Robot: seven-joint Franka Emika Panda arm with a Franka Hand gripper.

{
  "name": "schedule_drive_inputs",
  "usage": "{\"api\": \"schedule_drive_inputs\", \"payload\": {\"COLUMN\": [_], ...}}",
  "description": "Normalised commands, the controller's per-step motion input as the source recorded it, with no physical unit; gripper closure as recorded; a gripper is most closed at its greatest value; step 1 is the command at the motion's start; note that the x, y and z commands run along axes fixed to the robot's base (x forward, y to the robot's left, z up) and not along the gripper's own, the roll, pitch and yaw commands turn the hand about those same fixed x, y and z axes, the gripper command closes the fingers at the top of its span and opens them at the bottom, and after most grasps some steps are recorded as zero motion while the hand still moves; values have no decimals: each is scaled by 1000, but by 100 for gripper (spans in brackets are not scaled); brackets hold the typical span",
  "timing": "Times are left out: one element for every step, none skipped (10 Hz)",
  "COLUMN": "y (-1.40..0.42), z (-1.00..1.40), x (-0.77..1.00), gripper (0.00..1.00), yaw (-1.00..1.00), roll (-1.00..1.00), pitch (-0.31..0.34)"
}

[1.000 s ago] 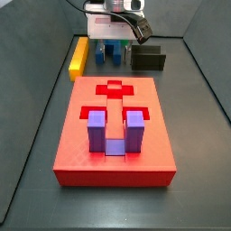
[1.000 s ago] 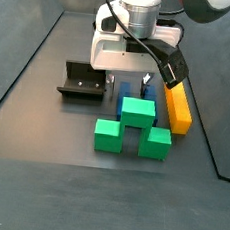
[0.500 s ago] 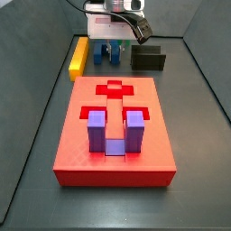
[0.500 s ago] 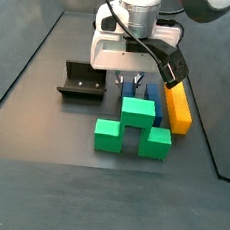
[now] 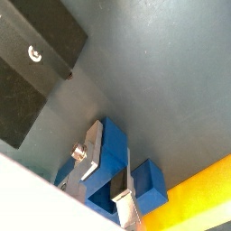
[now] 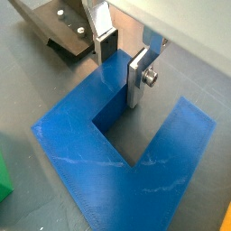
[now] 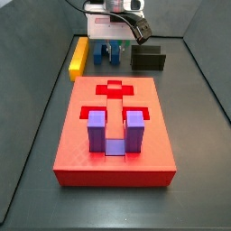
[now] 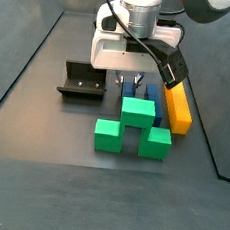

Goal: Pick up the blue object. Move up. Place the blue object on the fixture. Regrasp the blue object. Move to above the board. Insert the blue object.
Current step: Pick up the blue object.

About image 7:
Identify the blue U-shaped block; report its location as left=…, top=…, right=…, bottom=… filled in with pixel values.
left=93, top=41, right=120, bottom=65

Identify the purple U-shaped block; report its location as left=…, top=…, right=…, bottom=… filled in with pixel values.
left=88, top=111, right=144, bottom=156

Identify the black cable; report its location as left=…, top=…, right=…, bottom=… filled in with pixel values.
left=65, top=0, right=136, bottom=34

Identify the green arch block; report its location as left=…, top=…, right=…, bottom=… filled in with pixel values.
left=120, top=40, right=130, bottom=48

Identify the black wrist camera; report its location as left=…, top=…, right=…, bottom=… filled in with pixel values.
left=124, top=13, right=152, bottom=45

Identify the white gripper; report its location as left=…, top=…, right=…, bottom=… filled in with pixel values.
left=84, top=0, right=144, bottom=60

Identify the yellow long bar block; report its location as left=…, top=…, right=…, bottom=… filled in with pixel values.
left=69, top=37, right=89, bottom=81

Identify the black angled fixture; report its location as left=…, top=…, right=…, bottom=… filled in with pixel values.
left=131, top=45, right=166, bottom=71

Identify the red slotted base block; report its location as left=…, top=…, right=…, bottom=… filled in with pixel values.
left=53, top=77, right=177, bottom=187

